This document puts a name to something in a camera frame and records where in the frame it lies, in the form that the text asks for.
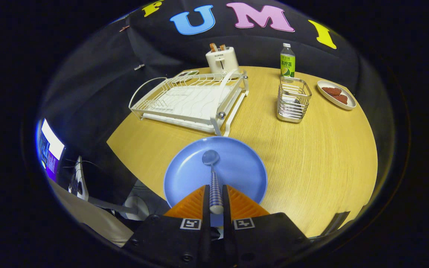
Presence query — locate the white wire dish rack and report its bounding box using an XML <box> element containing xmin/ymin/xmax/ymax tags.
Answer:
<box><xmin>129</xmin><ymin>69</ymin><xmax>249</xmax><ymax>137</ymax></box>

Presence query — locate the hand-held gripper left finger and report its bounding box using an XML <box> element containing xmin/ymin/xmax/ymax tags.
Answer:
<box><xmin>123</xmin><ymin>185</ymin><xmax>212</xmax><ymax>268</ymax></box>

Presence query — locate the white chair base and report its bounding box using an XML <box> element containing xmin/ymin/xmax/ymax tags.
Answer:
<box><xmin>123</xmin><ymin>181</ymin><xmax>151</xmax><ymax>221</ymax></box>

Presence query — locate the pale beige panel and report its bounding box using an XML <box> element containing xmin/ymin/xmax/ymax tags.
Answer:
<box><xmin>47</xmin><ymin>178</ymin><xmax>134</xmax><ymax>247</ymax></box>

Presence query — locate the small white dish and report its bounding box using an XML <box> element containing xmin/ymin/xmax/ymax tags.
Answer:
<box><xmin>317</xmin><ymin>80</ymin><xmax>357</xmax><ymax>111</ymax></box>

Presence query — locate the white and black device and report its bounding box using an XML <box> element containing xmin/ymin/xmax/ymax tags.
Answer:
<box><xmin>68</xmin><ymin>156</ymin><xmax>89</xmax><ymax>201</ymax></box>

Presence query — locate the spoon with checked handle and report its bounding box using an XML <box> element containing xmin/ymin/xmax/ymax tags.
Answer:
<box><xmin>202</xmin><ymin>149</ymin><xmax>224</xmax><ymax>215</ymax></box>

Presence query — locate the computer monitor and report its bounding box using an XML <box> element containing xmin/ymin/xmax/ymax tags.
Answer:
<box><xmin>37</xmin><ymin>118</ymin><xmax>65</xmax><ymax>183</ymax></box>

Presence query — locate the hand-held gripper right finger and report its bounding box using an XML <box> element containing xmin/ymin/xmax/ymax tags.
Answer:
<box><xmin>222</xmin><ymin>185</ymin><xmax>310</xmax><ymax>268</ymax></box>

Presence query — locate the metal wire basket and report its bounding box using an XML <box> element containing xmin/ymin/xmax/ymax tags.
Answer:
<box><xmin>276</xmin><ymin>76</ymin><xmax>313</xmax><ymax>124</ymax></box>

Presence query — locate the blue plate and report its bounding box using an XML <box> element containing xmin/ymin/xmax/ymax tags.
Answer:
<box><xmin>163</xmin><ymin>136</ymin><xmax>268</xmax><ymax>227</ymax></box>

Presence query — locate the white toaster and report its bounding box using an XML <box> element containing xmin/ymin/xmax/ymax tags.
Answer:
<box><xmin>205</xmin><ymin>47</ymin><xmax>240</xmax><ymax>74</ymax></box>

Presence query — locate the black backdrop cloth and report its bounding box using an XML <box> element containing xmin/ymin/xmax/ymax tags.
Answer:
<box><xmin>38</xmin><ymin>0</ymin><xmax>395</xmax><ymax>198</ymax></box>

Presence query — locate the green label drink bottle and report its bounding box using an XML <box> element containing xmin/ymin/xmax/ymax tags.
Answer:
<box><xmin>280</xmin><ymin>43</ymin><xmax>296</xmax><ymax>79</ymax></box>

